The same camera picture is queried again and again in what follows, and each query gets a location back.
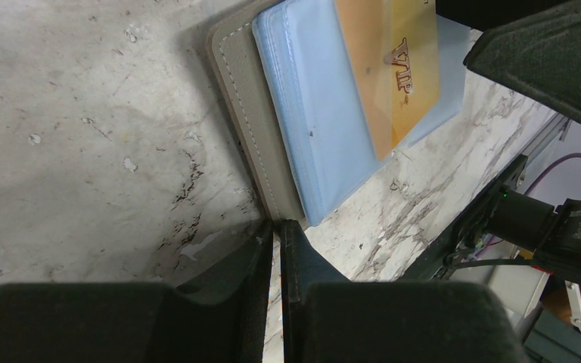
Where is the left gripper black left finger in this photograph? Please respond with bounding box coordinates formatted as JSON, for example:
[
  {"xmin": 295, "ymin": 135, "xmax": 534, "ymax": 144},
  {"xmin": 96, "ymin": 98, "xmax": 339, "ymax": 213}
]
[{"xmin": 0, "ymin": 222, "xmax": 273, "ymax": 362}]

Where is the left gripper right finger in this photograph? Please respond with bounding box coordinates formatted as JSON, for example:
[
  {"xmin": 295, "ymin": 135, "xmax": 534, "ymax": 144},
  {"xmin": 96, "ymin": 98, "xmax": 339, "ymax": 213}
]
[{"xmin": 279, "ymin": 220, "xmax": 527, "ymax": 362}]

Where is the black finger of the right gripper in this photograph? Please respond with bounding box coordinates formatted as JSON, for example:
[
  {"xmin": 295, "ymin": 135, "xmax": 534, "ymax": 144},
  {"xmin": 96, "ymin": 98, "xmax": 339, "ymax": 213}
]
[{"xmin": 464, "ymin": 1, "xmax": 581, "ymax": 124}]

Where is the grey card holder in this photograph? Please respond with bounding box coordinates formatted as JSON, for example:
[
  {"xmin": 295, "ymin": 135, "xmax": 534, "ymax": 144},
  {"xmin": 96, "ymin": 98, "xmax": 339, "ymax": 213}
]
[{"xmin": 208, "ymin": 1, "xmax": 469, "ymax": 226}]

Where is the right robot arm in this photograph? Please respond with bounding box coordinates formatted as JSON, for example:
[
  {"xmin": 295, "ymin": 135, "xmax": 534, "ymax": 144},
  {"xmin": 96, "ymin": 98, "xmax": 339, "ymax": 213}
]
[{"xmin": 464, "ymin": 1, "xmax": 581, "ymax": 284}]

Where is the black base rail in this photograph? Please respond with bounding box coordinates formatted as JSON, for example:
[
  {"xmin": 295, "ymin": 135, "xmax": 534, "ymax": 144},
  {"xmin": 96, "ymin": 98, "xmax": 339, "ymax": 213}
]
[{"xmin": 400, "ymin": 155, "xmax": 528, "ymax": 281}]

